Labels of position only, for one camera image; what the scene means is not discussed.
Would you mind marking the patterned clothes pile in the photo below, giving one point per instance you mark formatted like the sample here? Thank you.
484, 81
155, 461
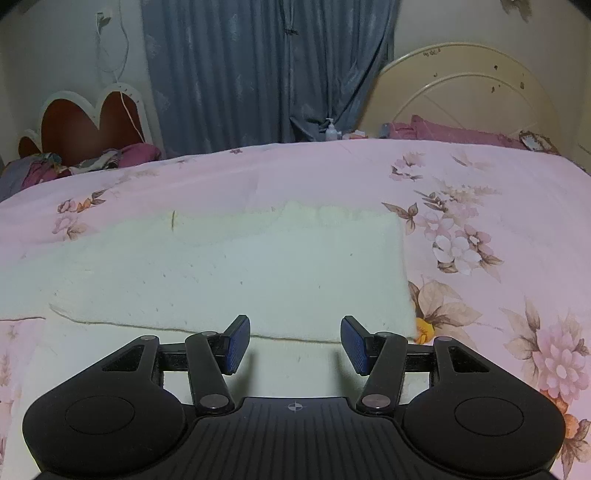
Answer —
51, 168

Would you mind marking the cream round headboard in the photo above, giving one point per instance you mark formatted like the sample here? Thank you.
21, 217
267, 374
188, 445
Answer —
461, 92

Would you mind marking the white pump bottle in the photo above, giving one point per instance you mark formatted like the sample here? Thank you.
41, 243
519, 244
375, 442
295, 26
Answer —
332, 134

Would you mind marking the small orange item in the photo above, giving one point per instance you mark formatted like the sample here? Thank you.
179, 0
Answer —
356, 135

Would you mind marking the white towel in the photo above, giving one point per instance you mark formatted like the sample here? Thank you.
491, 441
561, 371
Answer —
231, 267

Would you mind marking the blue-grey curtain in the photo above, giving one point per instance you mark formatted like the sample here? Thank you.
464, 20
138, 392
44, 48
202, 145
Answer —
221, 69

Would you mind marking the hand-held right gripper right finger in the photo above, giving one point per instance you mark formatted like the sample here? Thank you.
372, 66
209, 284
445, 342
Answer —
353, 344

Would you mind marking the red heart-shaped headboard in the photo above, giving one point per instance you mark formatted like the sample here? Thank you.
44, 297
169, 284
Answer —
69, 129

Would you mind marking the pink pillow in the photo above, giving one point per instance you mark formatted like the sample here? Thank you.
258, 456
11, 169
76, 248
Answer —
443, 134

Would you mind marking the white wall plug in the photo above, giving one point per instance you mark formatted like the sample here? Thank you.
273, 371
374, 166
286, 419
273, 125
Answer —
104, 16

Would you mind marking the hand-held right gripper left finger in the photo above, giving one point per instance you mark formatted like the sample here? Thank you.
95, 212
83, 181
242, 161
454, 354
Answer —
236, 344

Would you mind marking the magenta cloth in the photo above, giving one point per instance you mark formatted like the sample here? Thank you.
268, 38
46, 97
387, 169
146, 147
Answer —
141, 152

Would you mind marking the pink floral bedsheet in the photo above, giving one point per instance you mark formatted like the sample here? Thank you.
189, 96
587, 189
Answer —
508, 207

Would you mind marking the grey cloth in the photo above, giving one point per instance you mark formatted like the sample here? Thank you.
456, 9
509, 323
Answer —
10, 182

